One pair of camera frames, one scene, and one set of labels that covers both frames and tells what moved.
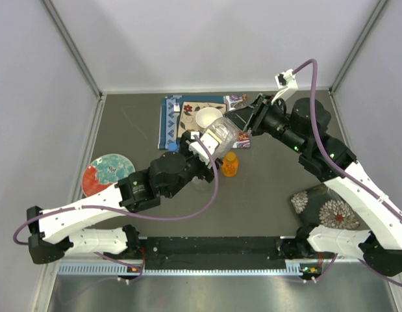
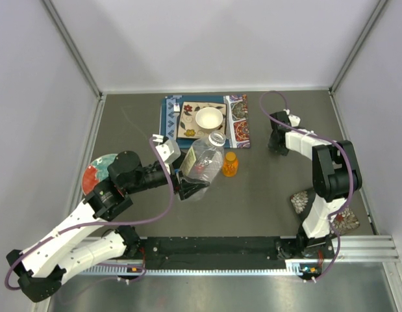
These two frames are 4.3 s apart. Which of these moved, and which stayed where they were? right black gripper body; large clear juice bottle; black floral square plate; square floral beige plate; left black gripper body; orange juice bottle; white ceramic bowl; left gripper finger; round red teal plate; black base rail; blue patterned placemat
Moved: left black gripper body; large clear juice bottle; right black gripper body; left gripper finger
Stayed: round red teal plate; black floral square plate; orange juice bottle; black base rail; square floral beige plate; white ceramic bowl; blue patterned placemat
